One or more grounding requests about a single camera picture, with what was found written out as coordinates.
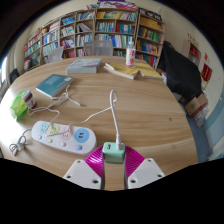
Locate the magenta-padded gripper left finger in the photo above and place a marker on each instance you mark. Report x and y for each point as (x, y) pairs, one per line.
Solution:
(83, 173)

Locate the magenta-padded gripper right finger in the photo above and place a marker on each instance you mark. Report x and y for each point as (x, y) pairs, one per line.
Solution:
(145, 173)

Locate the white pastel power strip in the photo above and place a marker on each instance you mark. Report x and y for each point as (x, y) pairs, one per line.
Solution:
(71, 138)

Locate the cardboard box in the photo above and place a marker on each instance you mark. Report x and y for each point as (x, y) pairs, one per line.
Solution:
(196, 106)

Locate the small white-capped red jar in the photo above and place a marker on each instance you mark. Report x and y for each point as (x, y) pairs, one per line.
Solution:
(29, 99)

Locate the green plastic container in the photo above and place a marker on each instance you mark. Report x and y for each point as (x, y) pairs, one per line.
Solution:
(18, 106)

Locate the teal book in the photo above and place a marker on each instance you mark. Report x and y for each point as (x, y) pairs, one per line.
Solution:
(53, 85)

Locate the thin yellow book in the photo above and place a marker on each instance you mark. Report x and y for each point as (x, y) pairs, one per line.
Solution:
(150, 71)

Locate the thick yellow book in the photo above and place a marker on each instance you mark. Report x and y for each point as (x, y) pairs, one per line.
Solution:
(121, 70)

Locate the black cloth cover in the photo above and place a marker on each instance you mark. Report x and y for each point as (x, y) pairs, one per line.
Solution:
(178, 71)

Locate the grey book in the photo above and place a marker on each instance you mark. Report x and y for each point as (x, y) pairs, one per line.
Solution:
(83, 65)

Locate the clear water bottle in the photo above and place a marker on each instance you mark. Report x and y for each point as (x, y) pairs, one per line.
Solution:
(130, 55)

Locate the black office chair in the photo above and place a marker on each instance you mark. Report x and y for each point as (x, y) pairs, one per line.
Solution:
(14, 76)

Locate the grey mesh chair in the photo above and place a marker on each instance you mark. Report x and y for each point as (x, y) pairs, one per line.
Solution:
(56, 55)
(99, 48)

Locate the window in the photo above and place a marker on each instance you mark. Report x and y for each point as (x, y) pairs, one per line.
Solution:
(3, 71)

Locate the wooden bookshelf unit with books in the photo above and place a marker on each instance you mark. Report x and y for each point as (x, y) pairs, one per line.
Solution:
(110, 26)

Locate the red wall poster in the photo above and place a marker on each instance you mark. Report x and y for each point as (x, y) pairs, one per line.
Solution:
(206, 72)

